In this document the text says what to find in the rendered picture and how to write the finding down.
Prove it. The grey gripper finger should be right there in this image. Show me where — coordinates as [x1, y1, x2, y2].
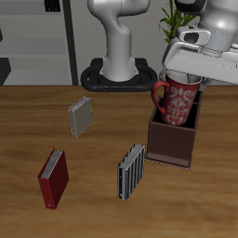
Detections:
[199, 77, 214, 93]
[158, 69, 169, 84]

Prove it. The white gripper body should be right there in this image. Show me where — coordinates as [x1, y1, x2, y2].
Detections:
[162, 37, 238, 86]

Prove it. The red patterned mug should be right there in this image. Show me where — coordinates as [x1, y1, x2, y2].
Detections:
[151, 72, 204, 126]

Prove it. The dark brown desk caddy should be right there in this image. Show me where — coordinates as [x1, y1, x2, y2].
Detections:
[144, 90, 204, 170]

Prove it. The green pot plant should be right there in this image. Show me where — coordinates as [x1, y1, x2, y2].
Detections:
[158, 0, 200, 45]

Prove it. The grey book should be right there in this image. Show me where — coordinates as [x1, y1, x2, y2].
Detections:
[67, 95, 94, 139]

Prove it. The black white striped book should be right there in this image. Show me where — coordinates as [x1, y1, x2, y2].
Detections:
[116, 141, 146, 202]

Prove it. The white shelf unit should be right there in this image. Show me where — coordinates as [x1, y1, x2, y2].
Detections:
[0, 0, 79, 86]

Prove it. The red book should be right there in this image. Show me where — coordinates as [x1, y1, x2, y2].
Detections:
[37, 147, 71, 211]

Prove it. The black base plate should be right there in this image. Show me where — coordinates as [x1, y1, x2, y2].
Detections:
[80, 57, 159, 93]

